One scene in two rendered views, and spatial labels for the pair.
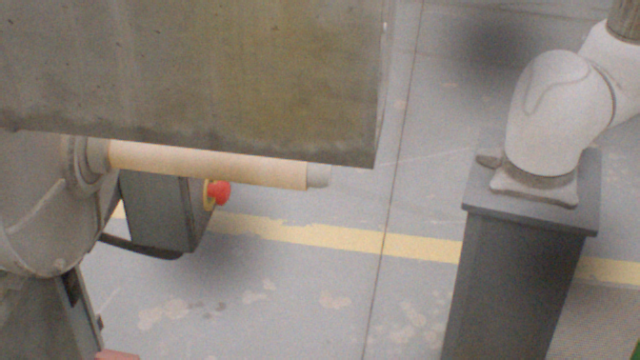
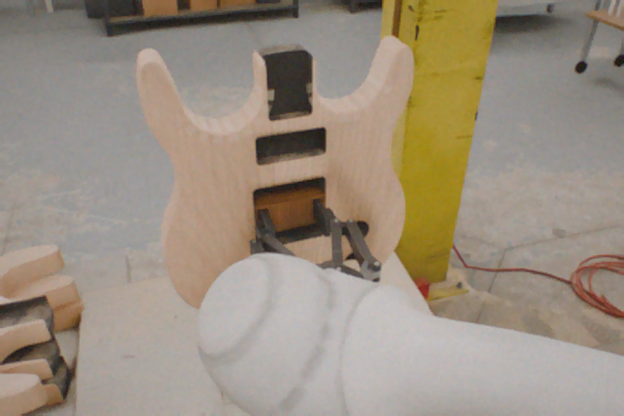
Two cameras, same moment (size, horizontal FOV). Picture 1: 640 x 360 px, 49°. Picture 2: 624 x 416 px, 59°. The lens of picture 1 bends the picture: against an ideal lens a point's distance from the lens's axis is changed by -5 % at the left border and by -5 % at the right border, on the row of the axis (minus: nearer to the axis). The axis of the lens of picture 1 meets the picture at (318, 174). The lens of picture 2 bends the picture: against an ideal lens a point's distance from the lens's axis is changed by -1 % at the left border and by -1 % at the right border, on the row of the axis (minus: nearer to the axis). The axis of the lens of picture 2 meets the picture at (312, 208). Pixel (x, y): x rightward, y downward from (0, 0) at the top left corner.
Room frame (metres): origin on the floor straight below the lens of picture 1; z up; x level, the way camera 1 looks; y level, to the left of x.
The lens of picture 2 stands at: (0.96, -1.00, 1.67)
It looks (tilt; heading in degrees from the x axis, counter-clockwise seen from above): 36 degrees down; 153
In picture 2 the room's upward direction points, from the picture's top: straight up
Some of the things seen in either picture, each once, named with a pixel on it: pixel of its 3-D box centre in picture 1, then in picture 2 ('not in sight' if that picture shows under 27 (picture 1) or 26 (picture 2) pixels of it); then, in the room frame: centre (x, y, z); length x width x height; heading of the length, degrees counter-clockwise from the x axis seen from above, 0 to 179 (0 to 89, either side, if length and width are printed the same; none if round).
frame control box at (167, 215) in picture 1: (124, 182); not in sight; (0.79, 0.28, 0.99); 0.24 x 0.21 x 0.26; 79
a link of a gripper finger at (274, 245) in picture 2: not in sight; (291, 264); (0.50, -0.79, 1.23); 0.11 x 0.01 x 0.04; 13
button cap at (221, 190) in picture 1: (215, 190); not in sight; (0.80, 0.15, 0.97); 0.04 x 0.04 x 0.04; 79
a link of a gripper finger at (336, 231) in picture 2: not in sight; (336, 253); (0.51, -0.73, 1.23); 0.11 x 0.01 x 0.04; 151
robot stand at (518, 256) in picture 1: (508, 288); not in sight; (1.17, -0.45, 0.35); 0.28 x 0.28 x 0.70; 72
